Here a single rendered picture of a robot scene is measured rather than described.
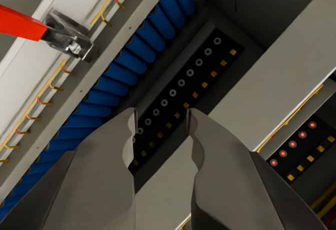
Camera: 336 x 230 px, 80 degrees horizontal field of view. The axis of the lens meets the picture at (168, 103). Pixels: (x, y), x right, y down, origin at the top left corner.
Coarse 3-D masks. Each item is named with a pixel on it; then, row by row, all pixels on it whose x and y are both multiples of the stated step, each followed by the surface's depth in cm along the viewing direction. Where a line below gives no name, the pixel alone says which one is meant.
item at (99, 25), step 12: (120, 0) 19; (108, 12) 19; (96, 24) 20; (96, 36) 20; (72, 60) 20; (60, 72) 20; (60, 84) 21; (48, 96) 21; (36, 108) 21; (24, 120) 21; (12, 144) 22; (0, 156) 22
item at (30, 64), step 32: (0, 0) 17; (32, 0) 15; (64, 0) 16; (96, 0) 18; (224, 0) 28; (0, 64) 16; (32, 64) 18; (64, 64) 20; (0, 96) 18; (32, 96) 20; (0, 128) 20
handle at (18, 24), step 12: (0, 12) 10; (12, 12) 11; (0, 24) 10; (12, 24) 11; (24, 24) 11; (36, 24) 12; (24, 36) 12; (36, 36) 13; (48, 36) 14; (60, 36) 15; (72, 48) 16
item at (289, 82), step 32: (320, 0) 15; (288, 32) 16; (320, 32) 15; (256, 64) 16; (288, 64) 15; (320, 64) 15; (224, 96) 17; (256, 96) 16; (288, 96) 15; (320, 96) 21; (256, 128) 16; (288, 128) 22; (320, 128) 31; (192, 160) 17; (288, 160) 32; (160, 192) 18; (160, 224) 17
